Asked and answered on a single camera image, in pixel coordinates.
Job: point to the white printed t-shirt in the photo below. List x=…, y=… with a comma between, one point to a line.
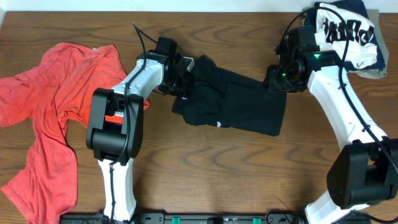
x=336, y=28

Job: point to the grey garment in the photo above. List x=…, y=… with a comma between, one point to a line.
x=374, y=73

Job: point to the black t-shirt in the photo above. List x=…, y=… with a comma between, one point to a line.
x=226, y=99

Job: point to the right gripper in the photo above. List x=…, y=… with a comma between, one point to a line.
x=274, y=82

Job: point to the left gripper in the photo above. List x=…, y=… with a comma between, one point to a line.
x=182, y=83

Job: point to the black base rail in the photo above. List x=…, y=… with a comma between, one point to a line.
x=159, y=218

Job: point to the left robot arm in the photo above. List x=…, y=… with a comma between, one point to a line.
x=115, y=129

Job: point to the red t-shirt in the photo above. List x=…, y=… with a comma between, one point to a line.
x=51, y=94

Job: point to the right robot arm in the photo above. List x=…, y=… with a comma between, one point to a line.
x=365, y=171

